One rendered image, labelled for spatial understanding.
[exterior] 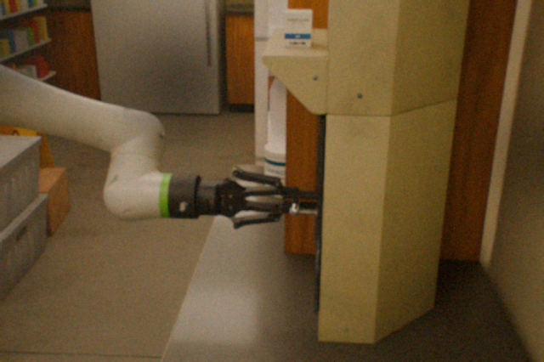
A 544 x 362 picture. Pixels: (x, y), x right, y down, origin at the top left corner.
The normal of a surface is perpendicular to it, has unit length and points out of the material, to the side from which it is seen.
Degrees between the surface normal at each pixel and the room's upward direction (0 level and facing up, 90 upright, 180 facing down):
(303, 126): 90
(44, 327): 0
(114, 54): 90
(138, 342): 0
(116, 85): 90
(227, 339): 0
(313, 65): 90
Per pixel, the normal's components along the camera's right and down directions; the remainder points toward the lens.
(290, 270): 0.01, -0.93
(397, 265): 0.66, 0.29
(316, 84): -0.06, 0.37
